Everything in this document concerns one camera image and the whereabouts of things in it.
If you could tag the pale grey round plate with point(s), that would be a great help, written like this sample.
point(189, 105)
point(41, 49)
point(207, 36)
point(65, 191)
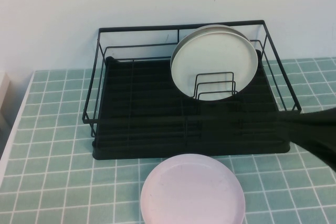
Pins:
point(210, 28)
point(210, 61)

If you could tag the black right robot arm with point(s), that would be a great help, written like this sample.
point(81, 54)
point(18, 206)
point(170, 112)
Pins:
point(315, 134)

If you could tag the green checkered tablecloth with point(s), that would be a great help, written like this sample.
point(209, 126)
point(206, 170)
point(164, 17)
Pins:
point(52, 182)

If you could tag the pink round plate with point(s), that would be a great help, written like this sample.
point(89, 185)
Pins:
point(191, 192)

